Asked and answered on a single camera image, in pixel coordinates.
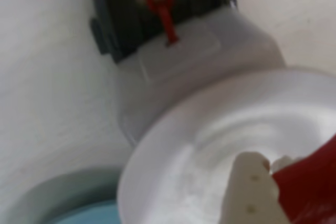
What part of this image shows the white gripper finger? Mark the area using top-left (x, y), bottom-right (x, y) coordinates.
top-left (222, 152), bottom-right (288, 224)

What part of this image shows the red tuna sushi piece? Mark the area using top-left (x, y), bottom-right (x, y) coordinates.
top-left (270, 134), bottom-right (336, 224)

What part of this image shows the blue round dish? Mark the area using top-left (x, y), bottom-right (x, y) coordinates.
top-left (5, 167), bottom-right (124, 224)

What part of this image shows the white round plate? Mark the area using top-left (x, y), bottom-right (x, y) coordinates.
top-left (117, 66), bottom-right (336, 224)

